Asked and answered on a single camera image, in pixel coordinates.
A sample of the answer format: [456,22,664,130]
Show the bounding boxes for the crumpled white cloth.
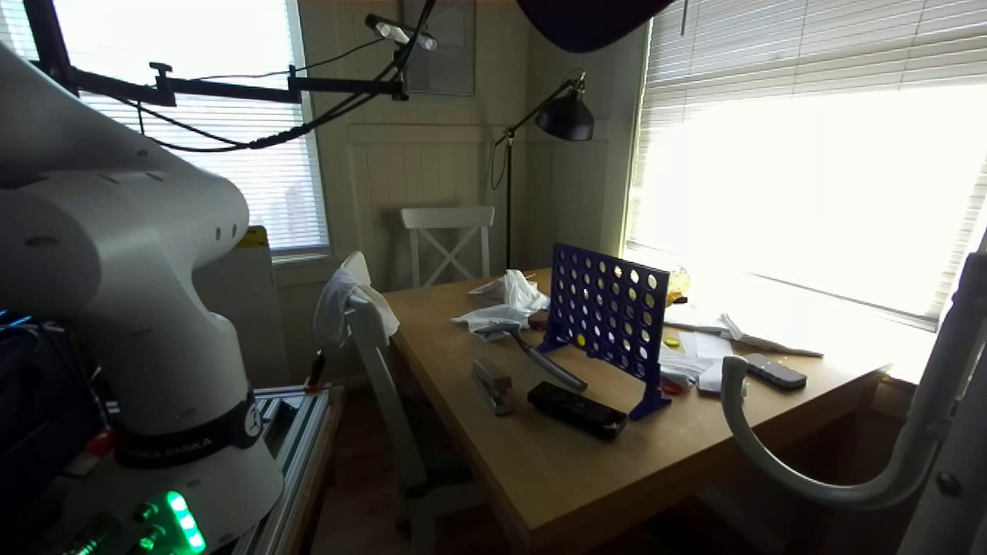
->
[451,269,552,342]

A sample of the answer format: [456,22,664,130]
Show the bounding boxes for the white wooden chair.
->
[399,204,499,290]

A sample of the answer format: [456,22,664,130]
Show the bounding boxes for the dark grey long tool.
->
[505,327,593,395]

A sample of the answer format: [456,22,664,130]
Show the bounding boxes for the small brown object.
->
[471,357,524,419]

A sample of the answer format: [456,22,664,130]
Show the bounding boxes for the white cloth draped on chair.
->
[311,251,403,354]

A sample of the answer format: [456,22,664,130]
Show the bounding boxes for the black remote with white buttons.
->
[524,379,628,443]

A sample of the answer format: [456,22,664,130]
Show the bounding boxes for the blue Connect Four grid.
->
[539,241,672,424]

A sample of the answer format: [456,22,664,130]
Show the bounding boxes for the white paper sheets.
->
[659,327,747,402]

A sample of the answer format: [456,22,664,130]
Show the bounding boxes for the white panel with yellow label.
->
[220,227,288,390]

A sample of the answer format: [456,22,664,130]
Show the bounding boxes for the black boom stand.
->
[23,0,413,112]

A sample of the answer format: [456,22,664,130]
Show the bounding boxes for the small black remote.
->
[739,351,812,395]

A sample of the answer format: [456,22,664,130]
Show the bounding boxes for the white window blinds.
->
[625,0,987,334]

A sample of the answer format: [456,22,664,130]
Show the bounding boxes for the chair with pale frame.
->
[347,295,488,555]

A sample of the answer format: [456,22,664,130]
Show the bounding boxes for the grey wall picture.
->
[400,0,479,102]

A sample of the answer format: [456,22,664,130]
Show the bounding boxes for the window with white frame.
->
[0,0,332,256]

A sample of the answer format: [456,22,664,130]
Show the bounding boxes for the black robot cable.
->
[132,0,442,157]

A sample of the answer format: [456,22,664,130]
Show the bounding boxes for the aluminium cart frame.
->
[250,384,348,555]

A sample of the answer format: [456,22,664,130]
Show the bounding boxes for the camera on boom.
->
[363,10,442,55]

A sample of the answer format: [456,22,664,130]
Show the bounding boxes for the pale long-handled tool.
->
[665,312,827,363]

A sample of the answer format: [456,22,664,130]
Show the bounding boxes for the blue cable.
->
[0,305,42,334]

